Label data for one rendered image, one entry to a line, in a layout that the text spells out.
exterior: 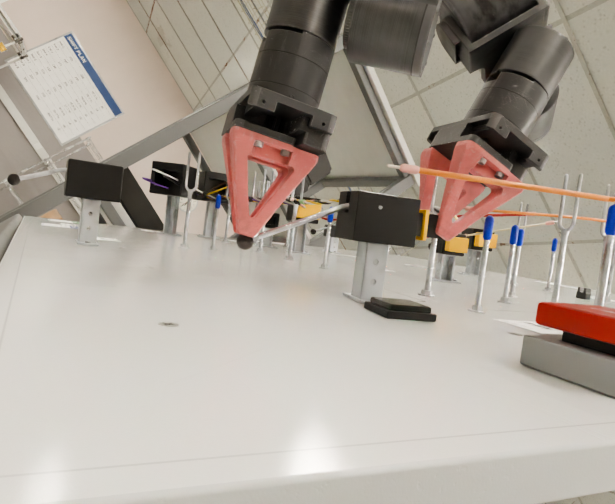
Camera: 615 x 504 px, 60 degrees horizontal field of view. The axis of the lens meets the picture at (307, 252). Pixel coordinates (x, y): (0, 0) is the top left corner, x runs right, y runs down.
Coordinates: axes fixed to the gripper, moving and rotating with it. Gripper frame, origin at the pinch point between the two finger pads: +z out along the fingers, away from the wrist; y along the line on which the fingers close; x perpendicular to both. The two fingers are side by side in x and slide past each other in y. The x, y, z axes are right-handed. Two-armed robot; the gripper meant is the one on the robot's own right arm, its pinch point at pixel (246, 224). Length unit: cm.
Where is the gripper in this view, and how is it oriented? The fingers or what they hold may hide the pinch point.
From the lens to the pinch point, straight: 42.2
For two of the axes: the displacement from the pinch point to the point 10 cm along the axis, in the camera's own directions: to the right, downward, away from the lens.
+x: -9.1, -2.7, -3.2
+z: -2.8, 9.6, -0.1
